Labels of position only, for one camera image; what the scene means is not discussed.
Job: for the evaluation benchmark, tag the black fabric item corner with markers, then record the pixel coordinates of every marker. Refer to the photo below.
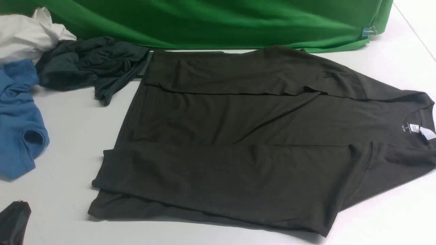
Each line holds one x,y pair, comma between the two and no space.
13,223

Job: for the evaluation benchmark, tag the dark teal crumpled garment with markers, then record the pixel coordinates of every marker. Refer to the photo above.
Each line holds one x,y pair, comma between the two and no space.
105,63

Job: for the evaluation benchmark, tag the white crumpled garment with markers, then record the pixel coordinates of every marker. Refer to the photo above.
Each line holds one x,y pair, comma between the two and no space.
23,37

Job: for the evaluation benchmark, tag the gray long-sleeved shirt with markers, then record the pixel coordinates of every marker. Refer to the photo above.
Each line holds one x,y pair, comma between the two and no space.
274,139

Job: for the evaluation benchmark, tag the green backdrop cloth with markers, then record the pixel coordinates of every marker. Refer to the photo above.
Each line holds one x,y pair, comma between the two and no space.
317,26

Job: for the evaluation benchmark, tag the blue t-shirt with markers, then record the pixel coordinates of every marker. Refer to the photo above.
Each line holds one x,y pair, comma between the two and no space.
23,135

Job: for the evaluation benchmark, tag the blue binder clip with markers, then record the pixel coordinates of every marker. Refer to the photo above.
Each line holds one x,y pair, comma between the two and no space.
367,32

